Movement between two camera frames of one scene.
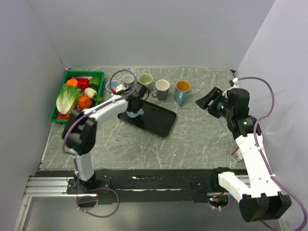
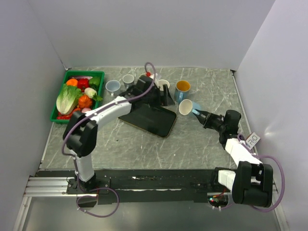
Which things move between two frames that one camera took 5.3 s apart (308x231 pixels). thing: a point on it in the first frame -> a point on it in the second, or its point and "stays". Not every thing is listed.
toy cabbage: (66, 102) stays
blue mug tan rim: (181, 94) stays
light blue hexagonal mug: (133, 115) -> (186, 107)
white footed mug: (113, 84) stays
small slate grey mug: (128, 80) stays
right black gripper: (217, 95) -> (206, 121)
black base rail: (143, 186) stays
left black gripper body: (139, 106) -> (155, 97)
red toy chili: (60, 117) stays
